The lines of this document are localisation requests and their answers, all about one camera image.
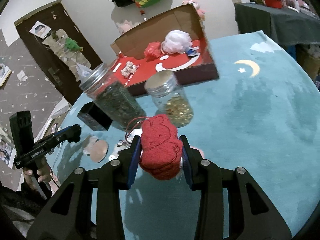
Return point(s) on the glass jar with dark contents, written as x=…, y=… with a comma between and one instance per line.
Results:
x=117, y=102

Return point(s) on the dark brown door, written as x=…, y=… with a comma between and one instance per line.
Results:
x=62, y=17

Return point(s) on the red rabbit plush pouch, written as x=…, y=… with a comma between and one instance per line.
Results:
x=160, y=145

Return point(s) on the cardboard box with red inside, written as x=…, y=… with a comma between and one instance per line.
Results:
x=155, y=30

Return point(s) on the floral print tin box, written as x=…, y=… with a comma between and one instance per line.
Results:
x=95, y=120

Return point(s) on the photo on door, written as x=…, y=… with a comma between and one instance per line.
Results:
x=38, y=28

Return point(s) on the person's left hand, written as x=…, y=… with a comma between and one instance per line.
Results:
x=46, y=177

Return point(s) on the table with dark cloth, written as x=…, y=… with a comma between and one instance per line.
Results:
x=275, y=22

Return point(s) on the pink plush toy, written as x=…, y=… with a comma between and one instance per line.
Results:
x=126, y=26

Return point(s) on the small pink plush charm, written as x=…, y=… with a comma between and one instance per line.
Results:
x=197, y=7

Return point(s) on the red plastic bin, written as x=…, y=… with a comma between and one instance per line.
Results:
x=272, y=2

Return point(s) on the glass jar with gold contents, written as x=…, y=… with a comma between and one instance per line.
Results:
x=175, y=107

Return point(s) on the cream crocheted scrunchie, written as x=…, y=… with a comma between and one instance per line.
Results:
x=128, y=69

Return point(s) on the beige hanging organizer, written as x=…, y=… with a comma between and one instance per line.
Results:
x=62, y=52

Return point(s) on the beige round powder puff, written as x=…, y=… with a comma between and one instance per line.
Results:
x=98, y=151

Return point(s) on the blue roll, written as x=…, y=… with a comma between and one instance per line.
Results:
x=192, y=52

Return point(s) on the red foam net sleeve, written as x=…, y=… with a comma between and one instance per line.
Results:
x=152, y=51

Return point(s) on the white mesh bath pouf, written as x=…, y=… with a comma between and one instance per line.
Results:
x=176, y=41

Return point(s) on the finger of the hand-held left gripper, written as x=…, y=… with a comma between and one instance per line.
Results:
x=62, y=131
x=73, y=133

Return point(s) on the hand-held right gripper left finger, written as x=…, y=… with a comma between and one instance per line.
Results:
x=132, y=167

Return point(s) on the green plush toy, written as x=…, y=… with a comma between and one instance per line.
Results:
x=71, y=44

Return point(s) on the clear plastic bag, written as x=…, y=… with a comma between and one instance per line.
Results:
x=81, y=71

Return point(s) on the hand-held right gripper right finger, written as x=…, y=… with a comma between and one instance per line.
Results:
x=187, y=177

